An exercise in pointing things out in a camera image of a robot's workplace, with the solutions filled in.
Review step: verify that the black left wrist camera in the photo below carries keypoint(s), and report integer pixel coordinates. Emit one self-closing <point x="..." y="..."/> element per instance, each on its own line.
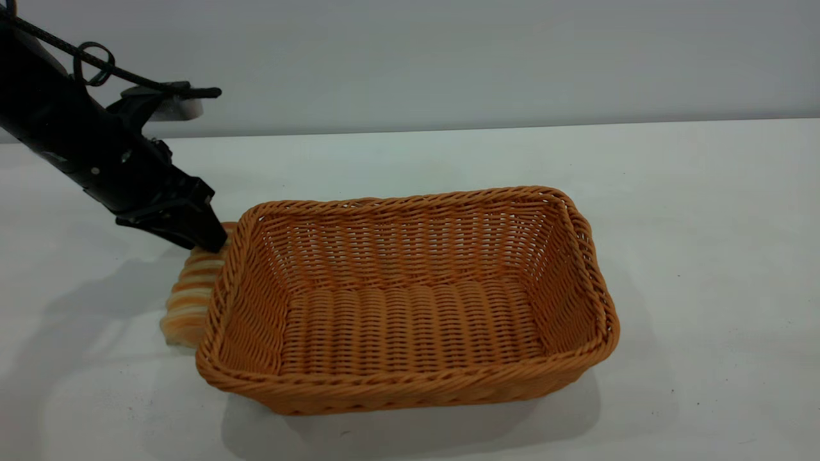
<point x="163" y="102"/>

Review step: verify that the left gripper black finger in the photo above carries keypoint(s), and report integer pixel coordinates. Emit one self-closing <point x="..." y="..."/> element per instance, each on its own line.
<point x="202" y="191"/>
<point x="192" y="224"/>

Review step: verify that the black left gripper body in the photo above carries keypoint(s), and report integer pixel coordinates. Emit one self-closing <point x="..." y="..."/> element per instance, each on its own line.
<point x="138" y="176"/>

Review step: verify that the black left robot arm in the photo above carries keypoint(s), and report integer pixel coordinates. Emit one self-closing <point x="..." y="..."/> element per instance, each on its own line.
<point x="45" y="109"/>

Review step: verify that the orange woven wicker basket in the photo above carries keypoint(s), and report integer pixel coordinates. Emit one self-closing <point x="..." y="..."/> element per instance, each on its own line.
<point x="410" y="320"/>

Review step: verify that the striped bread loaf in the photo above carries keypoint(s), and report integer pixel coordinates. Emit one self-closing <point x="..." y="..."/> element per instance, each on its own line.
<point x="189" y="301"/>

